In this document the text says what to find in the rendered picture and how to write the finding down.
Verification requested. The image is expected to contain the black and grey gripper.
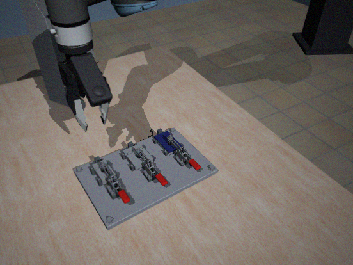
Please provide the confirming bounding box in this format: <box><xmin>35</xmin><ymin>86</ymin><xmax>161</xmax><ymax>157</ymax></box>
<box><xmin>57</xmin><ymin>40</ymin><xmax>110</xmax><ymax>132</ymax></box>

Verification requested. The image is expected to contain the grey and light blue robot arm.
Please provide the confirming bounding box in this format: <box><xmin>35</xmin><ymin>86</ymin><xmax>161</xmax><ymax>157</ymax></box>
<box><xmin>45</xmin><ymin>0</ymin><xmax>158</xmax><ymax>107</ymax></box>

